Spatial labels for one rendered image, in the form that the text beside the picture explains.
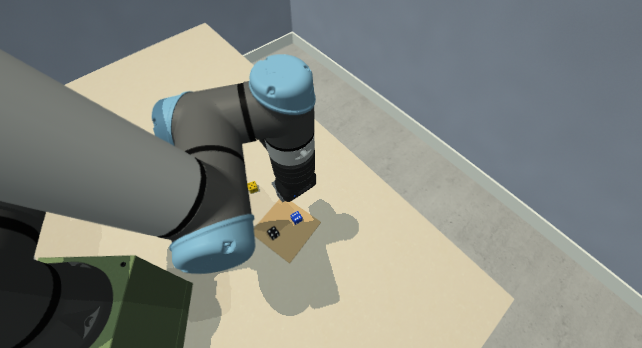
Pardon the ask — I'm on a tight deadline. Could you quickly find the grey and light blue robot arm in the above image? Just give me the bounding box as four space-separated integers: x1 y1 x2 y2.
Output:
0 49 316 348

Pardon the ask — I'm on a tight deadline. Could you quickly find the blue die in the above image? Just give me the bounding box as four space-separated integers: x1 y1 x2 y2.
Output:
291 211 303 224

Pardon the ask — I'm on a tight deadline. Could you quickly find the tan square mat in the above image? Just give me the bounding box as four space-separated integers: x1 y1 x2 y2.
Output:
254 199 321 263

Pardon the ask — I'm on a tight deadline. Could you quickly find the black die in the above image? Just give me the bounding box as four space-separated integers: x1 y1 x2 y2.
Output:
267 226 280 240

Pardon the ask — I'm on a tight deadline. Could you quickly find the yellow die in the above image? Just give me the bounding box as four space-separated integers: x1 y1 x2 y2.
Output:
248 181 259 194

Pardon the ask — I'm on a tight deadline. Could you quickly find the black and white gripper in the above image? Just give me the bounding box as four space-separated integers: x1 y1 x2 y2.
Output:
259 132 316 203

